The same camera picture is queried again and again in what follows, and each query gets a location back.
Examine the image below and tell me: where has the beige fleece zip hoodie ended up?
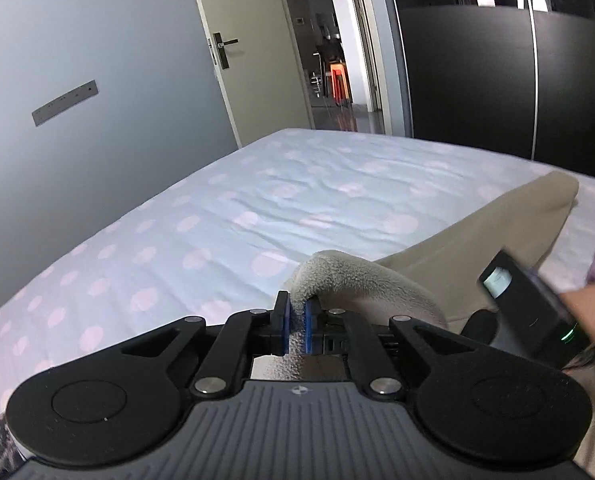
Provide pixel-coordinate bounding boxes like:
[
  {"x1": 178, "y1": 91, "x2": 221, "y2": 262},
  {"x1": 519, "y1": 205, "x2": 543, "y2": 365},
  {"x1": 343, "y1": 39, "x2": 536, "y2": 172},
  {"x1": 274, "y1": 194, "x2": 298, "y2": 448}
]
[{"x1": 253, "y1": 171, "x2": 595, "y2": 475}]

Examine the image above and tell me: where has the person right hand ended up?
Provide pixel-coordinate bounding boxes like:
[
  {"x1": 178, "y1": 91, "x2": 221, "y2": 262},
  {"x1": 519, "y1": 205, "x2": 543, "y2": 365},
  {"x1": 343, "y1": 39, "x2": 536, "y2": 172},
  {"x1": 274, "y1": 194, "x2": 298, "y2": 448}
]
[{"x1": 560, "y1": 283, "x2": 595, "y2": 347}]

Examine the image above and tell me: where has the polka dot bed sheet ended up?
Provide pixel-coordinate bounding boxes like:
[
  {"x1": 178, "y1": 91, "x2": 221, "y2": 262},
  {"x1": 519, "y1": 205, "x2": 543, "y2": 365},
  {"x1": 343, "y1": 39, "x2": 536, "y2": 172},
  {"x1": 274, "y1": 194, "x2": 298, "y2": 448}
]
[{"x1": 0, "y1": 127, "x2": 595, "y2": 441}]

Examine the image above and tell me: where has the orange chair in hallway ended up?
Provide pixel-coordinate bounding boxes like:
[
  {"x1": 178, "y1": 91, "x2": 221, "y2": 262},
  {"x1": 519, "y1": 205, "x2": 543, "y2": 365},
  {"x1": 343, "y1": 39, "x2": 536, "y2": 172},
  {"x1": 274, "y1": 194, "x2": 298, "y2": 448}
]
[{"x1": 328, "y1": 62, "x2": 352, "y2": 106}]

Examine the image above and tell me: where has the black wardrobe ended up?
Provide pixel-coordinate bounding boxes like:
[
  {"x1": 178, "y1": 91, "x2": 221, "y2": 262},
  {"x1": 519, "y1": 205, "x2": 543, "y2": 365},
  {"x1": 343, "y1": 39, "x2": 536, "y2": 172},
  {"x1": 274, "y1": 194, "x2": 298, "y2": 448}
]
[{"x1": 393, "y1": 0, "x2": 595, "y2": 177}]

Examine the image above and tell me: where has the cream room door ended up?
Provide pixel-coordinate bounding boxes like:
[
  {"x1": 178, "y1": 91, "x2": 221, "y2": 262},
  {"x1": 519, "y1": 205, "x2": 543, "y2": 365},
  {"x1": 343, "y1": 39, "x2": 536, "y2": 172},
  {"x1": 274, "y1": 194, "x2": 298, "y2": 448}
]
[{"x1": 196, "y1": 0, "x2": 313, "y2": 148}]

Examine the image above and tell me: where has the grey wall socket strip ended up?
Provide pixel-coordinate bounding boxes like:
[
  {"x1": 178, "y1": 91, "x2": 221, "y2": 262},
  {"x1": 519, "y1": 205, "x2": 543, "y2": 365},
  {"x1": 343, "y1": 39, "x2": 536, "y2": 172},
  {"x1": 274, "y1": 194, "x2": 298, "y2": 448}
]
[{"x1": 32, "y1": 80, "x2": 99, "y2": 127}]

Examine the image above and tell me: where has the black door handle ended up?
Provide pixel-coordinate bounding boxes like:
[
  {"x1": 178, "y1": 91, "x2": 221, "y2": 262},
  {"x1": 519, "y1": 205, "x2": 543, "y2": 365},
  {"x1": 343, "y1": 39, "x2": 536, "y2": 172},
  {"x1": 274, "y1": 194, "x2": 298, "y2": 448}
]
[{"x1": 212, "y1": 32, "x2": 239, "y2": 70}]

